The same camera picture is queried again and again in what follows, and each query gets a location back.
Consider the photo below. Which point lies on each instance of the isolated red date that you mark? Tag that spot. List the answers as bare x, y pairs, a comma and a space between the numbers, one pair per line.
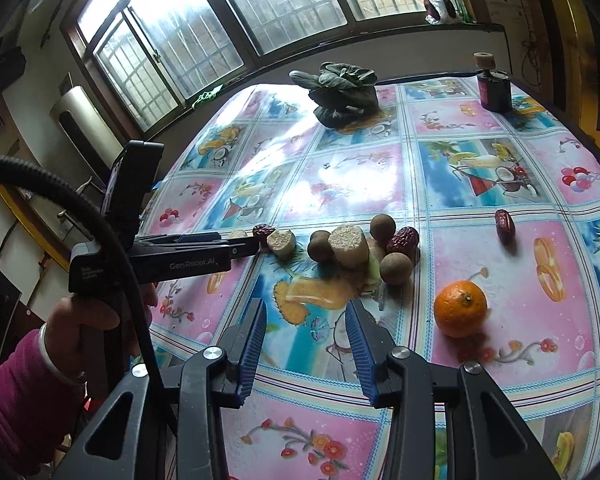
505, 226

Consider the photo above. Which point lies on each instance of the person left hand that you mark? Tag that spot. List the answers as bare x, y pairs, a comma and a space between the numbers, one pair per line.
62, 338

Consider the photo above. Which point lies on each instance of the window with metal grille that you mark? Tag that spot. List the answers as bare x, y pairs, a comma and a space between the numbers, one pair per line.
148, 60

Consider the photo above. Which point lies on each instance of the dark jar with cork lid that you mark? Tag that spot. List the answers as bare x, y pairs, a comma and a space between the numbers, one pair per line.
493, 84

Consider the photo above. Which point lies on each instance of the brown longan fruit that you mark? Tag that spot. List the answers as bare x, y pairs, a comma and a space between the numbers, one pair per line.
319, 249

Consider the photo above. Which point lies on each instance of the red white helmet on sill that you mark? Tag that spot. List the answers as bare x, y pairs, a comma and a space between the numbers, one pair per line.
441, 12

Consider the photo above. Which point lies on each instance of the silver tower air conditioner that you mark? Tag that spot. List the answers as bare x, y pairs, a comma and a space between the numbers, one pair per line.
96, 143

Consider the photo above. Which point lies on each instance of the magenta sleeve forearm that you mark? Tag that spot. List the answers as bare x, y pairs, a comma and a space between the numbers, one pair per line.
38, 406

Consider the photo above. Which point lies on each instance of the colourful plastic tablecloth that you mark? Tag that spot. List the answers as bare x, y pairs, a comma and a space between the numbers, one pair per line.
468, 235

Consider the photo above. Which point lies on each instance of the small orange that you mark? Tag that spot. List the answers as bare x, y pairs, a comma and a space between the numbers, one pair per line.
460, 309

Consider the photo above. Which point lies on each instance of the green item on sill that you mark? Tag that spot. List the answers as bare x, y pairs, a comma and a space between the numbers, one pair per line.
207, 96

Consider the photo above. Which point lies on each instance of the green bottle on sill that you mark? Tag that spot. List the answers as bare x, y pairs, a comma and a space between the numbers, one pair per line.
462, 11

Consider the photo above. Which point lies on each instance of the brown longan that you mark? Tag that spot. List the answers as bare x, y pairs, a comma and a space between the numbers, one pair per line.
382, 228
395, 269

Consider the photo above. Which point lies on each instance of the cluster beige rice cake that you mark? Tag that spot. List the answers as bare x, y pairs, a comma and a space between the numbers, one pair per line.
349, 246

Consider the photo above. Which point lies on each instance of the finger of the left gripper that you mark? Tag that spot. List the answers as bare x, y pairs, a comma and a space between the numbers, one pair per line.
230, 249
179, 238

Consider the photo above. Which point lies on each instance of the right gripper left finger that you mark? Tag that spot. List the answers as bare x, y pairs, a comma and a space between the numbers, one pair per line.
129, 436

